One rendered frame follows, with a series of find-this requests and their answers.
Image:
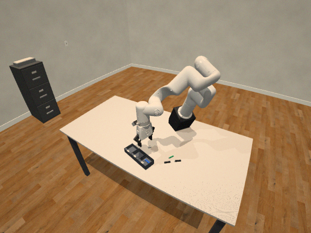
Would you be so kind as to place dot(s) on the dark grey rack of three bins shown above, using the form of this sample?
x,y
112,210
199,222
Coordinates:
x,y
139,156

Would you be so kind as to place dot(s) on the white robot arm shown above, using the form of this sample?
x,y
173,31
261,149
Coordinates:
x,y
201,92

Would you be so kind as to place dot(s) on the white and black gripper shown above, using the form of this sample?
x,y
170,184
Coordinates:
x,y
143,132

